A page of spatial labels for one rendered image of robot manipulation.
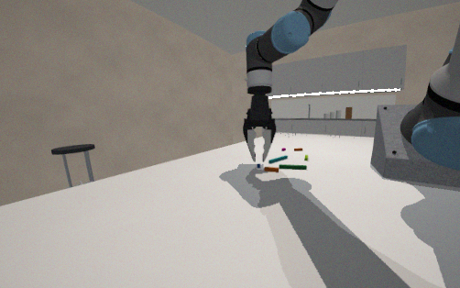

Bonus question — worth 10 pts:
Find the dark green rod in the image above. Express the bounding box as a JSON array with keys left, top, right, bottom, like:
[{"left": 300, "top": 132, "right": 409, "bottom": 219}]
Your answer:
[{"left": 279, "top": 164, "right": 307, "bottom": 170}]

